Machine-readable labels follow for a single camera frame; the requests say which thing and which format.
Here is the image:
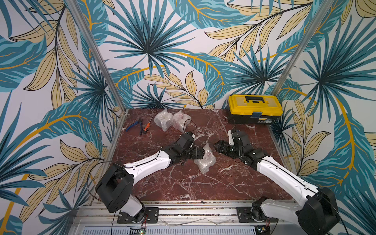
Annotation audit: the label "clear bubble wrap sheet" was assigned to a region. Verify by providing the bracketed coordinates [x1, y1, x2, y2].
[194, 143, 216, 174]
[172, 111, 191, 132]
[154, 109, 173, 132]

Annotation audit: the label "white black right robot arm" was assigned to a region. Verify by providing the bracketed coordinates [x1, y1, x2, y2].
[214, 130, 341, 235]

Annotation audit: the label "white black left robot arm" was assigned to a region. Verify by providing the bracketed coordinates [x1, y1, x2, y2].
[96, 132, 205, 223]

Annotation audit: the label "yellow black plastic toolbox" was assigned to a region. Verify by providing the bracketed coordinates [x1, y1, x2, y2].
[228, 95, 283, 124]

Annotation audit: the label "orange handled screwdriver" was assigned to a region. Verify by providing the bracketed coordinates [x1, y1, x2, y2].
[143, 116, 153, 134]

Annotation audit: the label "aluminium front frame rail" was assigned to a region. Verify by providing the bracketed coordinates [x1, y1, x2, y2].
[69, 200, 305, 235]

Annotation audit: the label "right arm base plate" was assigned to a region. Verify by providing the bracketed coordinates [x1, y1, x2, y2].
[236, 207, 278, 223]

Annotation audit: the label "blue handled pliers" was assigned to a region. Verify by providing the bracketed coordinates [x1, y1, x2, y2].
[125, 118, 143, 132]

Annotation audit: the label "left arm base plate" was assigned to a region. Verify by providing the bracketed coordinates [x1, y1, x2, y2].
[117, 207, 159, 224]

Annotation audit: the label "right aluminium corner post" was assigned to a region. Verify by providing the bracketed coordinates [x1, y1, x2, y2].
[271, 0, 334, 96]

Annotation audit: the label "aluminium corner post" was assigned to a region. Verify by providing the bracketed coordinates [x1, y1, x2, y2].
[271, 0, 334, 96]
[66, 0, 127, 114]

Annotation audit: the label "left aluminium corner post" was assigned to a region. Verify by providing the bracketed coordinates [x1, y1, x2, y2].
[66, 0, 127, 114]

